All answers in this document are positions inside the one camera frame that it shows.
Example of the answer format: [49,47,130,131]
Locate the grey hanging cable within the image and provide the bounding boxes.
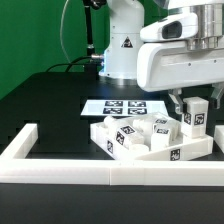
[59,0,73,64]

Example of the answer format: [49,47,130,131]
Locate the white tag sheet on table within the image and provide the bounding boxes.
[81,100,168,117]

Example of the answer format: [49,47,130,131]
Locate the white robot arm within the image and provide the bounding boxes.
[99,0,224,113]

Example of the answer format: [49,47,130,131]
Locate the white square tabletop tray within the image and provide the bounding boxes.
[90,122,213,161]

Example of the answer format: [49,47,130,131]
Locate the white U-shaped obstacle fence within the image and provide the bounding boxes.
[0,123,224,186]

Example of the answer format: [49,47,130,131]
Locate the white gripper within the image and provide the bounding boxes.
[137,39,224,114]

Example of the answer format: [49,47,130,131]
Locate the black camera stand pole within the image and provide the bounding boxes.
[82,0,107,63]

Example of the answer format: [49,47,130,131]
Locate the black cables behind table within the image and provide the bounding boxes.
[45,54,104,73]

